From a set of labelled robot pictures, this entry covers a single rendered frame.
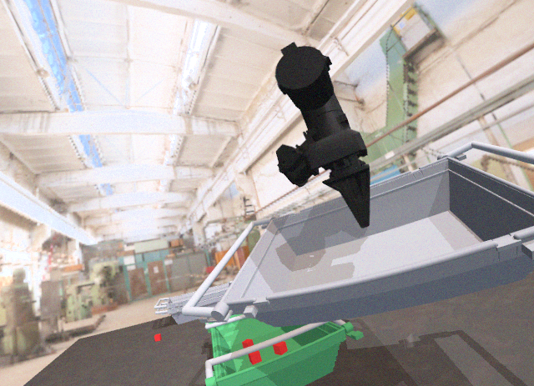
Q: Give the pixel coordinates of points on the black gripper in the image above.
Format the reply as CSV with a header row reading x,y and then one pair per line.
x,y
337,147

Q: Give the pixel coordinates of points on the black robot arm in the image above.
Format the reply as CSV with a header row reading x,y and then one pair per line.
x,y
303,74

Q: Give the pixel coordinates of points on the green plastic tray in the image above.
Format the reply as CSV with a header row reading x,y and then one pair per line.
x,y
311,355

